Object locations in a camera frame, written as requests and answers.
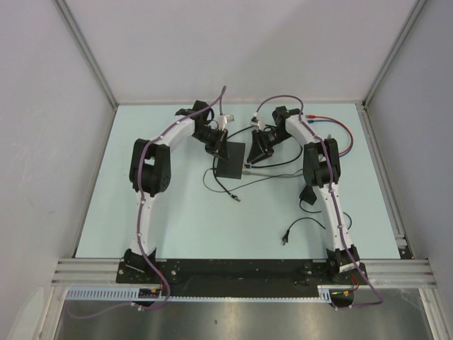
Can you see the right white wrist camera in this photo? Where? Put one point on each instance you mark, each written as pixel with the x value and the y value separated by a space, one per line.
pixel 257 122

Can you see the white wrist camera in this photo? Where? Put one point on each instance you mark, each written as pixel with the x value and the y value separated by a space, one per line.
pixel 224 120
pixel 257 122

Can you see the black network switch box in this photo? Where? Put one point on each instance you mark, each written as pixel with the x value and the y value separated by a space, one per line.
pixel 232 168

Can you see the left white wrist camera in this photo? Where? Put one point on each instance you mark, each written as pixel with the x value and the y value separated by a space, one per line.
pixel 224 120

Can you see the right aluminium side rail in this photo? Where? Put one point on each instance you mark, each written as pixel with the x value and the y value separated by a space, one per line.
pixel 392 207

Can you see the aluminium front frame rail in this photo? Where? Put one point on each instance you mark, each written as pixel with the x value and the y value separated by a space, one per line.
pixel 382 273

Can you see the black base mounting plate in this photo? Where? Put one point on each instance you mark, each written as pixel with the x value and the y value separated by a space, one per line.
pixel 251 278

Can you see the black power adapter brick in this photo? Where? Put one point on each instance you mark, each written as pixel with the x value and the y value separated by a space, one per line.
pixel 308 196

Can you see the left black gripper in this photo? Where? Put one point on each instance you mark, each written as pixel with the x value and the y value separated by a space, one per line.
pixel 219 147

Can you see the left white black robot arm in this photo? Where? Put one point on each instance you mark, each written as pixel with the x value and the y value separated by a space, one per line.
pixel 150 170

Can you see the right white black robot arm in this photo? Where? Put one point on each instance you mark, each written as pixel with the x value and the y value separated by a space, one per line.
pixel 321 172

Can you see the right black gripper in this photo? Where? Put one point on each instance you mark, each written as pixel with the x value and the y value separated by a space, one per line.
pixel 259 148

